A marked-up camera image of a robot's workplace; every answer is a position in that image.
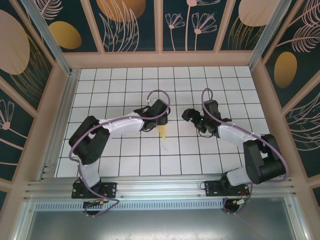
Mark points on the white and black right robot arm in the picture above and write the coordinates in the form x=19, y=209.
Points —
x=232, y=135

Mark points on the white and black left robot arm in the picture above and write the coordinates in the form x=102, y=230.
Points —
x=125, y=125

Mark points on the grey metal sheet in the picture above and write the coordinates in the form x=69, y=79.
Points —
x=160, y=225

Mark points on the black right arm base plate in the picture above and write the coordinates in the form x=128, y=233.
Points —
x=212, y=188

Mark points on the long aluminium base rail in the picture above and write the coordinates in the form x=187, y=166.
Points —
x=160, y=187

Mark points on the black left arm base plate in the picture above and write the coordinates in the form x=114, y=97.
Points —
x=111, y=186

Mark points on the aluminium side rail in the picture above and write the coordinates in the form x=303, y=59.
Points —
x=67, y=100

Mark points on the aluminium corner post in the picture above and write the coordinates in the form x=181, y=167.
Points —
x=268, y=37
x=49, y=37

